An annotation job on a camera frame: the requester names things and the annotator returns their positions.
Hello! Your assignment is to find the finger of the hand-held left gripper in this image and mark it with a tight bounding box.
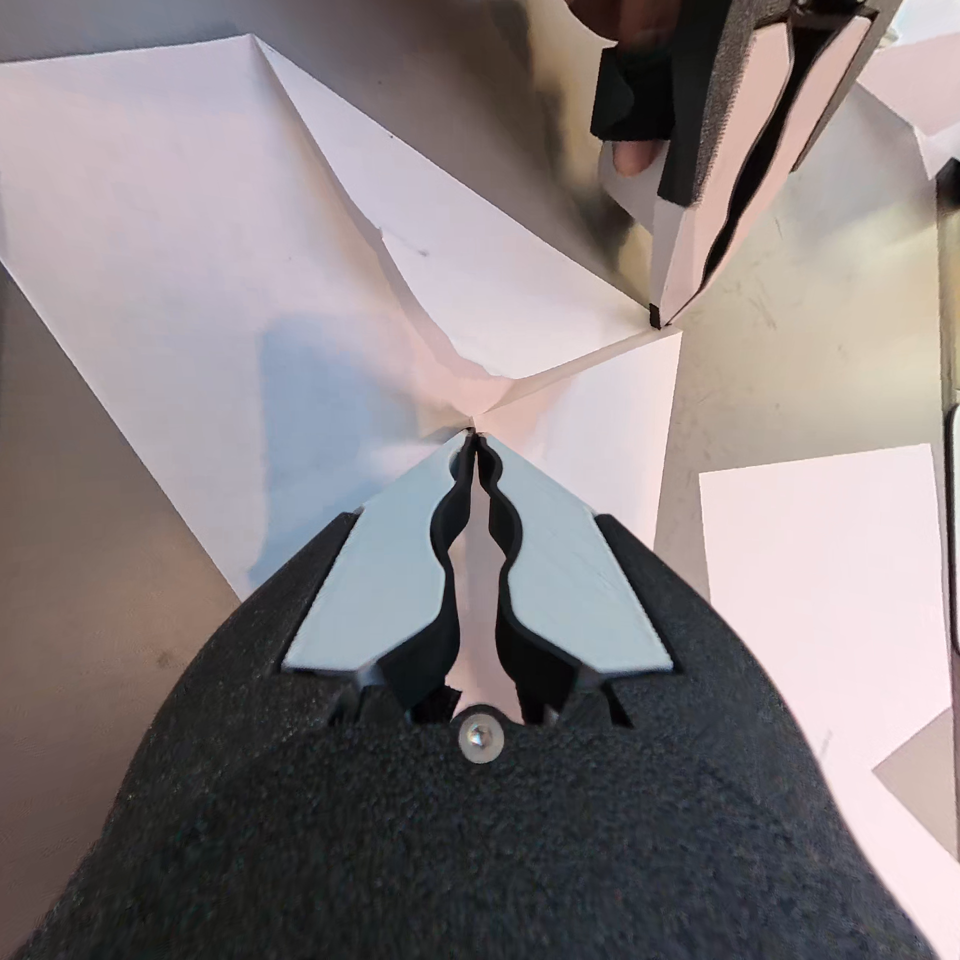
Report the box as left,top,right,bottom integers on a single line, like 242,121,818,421
658,15,875,331
647,21,798,331

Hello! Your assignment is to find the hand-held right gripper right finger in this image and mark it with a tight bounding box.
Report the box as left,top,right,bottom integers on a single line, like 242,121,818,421
477,433,675,726

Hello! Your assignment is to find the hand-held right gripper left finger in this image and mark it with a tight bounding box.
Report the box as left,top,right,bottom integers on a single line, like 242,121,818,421
282,429,480,717

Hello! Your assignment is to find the white paper sheet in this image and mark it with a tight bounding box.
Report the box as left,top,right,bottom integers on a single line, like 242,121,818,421
697,442,960,864
855,33,960,181
0,33,685,601

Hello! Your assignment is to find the person's left hand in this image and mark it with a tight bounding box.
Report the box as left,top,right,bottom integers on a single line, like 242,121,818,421
566,0,682,180

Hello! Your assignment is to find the folded white paper sheet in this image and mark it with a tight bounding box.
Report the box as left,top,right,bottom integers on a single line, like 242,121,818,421
855,33,960,181

